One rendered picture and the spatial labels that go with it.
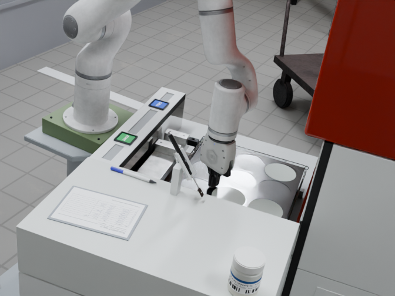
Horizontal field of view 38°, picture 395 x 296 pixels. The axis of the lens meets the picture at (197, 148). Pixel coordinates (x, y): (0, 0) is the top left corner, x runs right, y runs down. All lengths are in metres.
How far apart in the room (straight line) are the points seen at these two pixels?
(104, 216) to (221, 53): 0.51
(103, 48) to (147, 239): 0.75
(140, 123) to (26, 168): 1.55
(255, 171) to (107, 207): 0.55
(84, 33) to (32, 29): 2.81
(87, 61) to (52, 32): 2.89
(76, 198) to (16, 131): 2.19
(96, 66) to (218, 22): 0.54
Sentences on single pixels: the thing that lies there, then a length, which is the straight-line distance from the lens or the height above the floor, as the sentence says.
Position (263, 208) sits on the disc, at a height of 0.90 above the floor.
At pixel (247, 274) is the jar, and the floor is 1.04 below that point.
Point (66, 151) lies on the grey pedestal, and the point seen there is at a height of 0.82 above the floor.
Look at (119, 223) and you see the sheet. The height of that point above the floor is 0.97.
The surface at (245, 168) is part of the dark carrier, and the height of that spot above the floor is 0.90.
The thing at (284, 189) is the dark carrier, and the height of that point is 0.90.
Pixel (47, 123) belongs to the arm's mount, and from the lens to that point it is 2.04.
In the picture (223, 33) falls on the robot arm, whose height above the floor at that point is 1.38.
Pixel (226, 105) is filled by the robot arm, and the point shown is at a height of 1.20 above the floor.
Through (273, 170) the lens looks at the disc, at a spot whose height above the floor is 0.90.
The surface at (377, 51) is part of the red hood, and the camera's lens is 1.31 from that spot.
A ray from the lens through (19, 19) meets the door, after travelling 4.47.
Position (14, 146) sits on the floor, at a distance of 3.54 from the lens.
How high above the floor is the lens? 1.89
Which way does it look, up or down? 32 degrees down
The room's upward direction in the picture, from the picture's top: 8 degrees clockwise
